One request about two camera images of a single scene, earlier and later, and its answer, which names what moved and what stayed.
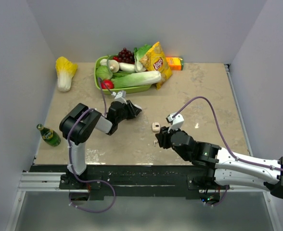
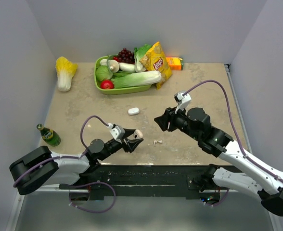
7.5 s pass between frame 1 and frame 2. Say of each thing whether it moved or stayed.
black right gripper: moved
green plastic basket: stayed
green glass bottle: stayed
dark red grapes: stayed
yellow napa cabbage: stayed
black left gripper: moved
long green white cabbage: stayed
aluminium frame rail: stayed
